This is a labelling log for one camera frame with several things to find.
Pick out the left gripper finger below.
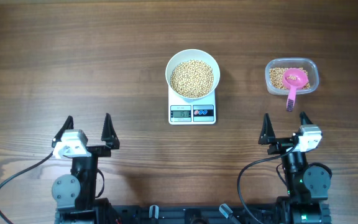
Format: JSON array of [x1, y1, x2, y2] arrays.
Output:
[[101, 113, 120, 149], [52, 116, 74, 148]]

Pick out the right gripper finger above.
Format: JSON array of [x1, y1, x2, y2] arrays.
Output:
[[258, 113, 276, 145], [300, 111, 313, 125]]

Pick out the pink plastic scoop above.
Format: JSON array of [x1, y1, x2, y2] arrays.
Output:
[[282, 68, 309, 112]]

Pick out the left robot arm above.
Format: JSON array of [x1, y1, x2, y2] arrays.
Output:
[[52, 113, 122, 223]]

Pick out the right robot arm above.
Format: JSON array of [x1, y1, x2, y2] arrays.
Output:
[[258, 112, 333, 224]]

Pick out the white digital kitchen scale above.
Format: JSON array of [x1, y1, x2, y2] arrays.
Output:
[[168, 87, 217, 125]]

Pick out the soybeans in bowl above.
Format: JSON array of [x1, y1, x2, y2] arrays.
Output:
[[169, 60, 214, 98]]

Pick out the white bowl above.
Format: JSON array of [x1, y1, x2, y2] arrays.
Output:
[[165, 49, 221, 99]]

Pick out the soybeans in container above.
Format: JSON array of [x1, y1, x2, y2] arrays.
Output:
[[269, 67, 311, 90]]

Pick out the clear plastic container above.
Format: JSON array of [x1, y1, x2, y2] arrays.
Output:
[[265, 58, 319, 95]]

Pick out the right black cable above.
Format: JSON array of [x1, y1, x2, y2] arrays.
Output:
[[236, 142, 301, 224]]

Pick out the black cable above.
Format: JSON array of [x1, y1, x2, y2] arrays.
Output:
[[236, 142, 301, 224], [0, 151, 55, 224]]

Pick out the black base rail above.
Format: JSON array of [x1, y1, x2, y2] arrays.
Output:
[[54, 203, 332, 224]]

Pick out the left black cable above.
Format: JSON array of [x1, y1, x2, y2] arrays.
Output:
[[0, 151, 55, 224]]

